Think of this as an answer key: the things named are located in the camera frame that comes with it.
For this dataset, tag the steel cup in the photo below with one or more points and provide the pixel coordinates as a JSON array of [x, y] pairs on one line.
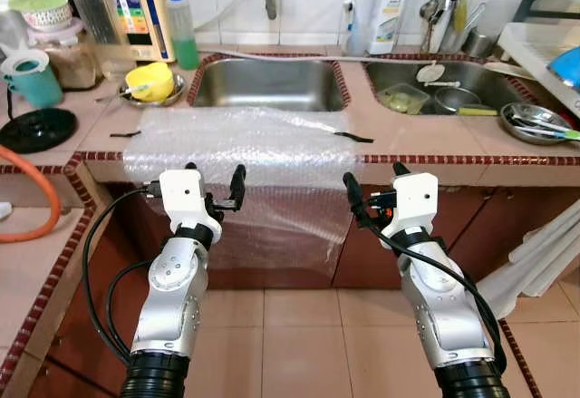
[[478, 44]]

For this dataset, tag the white striped hanging cloth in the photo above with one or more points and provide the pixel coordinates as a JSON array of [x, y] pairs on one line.
[[530, 266]]

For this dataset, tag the short black tape strip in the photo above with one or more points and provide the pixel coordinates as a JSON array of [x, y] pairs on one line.
[[125, 133]]

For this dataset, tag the white sink strainer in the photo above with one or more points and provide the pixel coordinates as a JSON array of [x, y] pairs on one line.
[[430, 73]]

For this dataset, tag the brown wooden base cabinet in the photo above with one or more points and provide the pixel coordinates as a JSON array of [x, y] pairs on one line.
[[426, 235]]

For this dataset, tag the teal cup white rim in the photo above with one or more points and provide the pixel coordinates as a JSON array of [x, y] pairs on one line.
[[34, 81]]

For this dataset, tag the beige water ionizer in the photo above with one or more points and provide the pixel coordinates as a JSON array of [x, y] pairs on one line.
[[149, 8]]

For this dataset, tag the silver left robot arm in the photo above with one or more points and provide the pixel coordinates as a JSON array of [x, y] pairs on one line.
[[177, 298]]

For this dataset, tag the clear bubble wrap sheet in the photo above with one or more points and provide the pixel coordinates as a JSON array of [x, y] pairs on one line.
[[245, 144]]

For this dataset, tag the small clear spray bottle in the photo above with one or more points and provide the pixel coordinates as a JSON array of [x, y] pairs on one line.
[[349, 26]]

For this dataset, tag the round tin green lid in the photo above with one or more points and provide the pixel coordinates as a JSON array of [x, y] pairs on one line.
[[41, 10]]

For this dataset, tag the long black tape strip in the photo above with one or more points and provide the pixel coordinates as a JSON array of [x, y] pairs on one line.
[[353, 136]]

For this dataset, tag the blue plastic bowl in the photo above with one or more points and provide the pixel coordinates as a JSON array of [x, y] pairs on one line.
[[566, 67]]

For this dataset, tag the white dish rack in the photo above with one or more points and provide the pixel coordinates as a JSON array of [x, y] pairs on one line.
[[535, 49]]

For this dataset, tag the steel plate holding cutlery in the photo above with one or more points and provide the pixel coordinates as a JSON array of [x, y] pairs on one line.
[[521, 117]]

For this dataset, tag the clear plastic container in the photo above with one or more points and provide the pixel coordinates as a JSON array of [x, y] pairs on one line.
[[403, 99]]

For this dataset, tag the small steel bowl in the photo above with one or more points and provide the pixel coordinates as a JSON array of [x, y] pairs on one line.
[[456, 101]]

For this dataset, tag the steel sink basin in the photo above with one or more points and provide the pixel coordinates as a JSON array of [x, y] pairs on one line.
[[485, 76], [267, 85]]

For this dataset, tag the yellow plastic cup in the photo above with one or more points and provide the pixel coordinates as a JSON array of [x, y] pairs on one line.
[[150, 81]]

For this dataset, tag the clear jar brown powder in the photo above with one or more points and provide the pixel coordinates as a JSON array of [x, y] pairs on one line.
[[71, 63]]

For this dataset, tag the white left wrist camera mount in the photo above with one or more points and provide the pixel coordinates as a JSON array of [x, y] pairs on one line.
[[186, 197]]

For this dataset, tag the shallow steel plate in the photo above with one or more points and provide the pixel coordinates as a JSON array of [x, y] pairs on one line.
[[178, 92]]

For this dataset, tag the green soap bottle blue cap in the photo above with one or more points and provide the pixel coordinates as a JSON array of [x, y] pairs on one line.
[[184, 44]]

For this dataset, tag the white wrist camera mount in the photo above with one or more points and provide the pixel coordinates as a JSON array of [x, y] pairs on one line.
[[415, 200], [186, 197]]

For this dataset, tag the white detergent bottle yellow cap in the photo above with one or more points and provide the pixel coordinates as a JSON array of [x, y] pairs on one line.
[[388, 17]]

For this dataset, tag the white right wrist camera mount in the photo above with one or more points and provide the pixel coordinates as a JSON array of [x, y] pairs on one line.
[[415, 200]]

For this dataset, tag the black round lid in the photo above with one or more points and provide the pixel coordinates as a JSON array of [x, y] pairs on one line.
[[36, 131]]

